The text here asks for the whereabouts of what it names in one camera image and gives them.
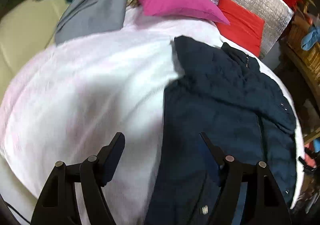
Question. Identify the white pink bed sheet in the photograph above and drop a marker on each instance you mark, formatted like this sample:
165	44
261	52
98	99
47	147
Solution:
70	99

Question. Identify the light blue cloth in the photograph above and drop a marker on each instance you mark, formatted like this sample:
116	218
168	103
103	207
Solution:
311	38

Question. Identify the grey garment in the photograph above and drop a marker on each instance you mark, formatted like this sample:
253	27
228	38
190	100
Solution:
86	17

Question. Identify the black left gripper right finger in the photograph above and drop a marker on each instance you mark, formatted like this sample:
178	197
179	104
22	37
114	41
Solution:
251	186

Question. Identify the red pillow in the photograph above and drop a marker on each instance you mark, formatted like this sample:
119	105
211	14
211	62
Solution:
245	28

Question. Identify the magenta pillow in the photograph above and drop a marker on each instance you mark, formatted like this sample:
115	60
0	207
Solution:
199	9

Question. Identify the wicker basket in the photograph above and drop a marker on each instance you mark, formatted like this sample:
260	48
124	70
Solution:
310	57

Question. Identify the navy blue puffer jacket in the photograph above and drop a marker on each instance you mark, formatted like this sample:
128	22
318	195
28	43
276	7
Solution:
243	111

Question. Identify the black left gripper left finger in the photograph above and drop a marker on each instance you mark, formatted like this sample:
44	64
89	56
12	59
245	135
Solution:
57	202

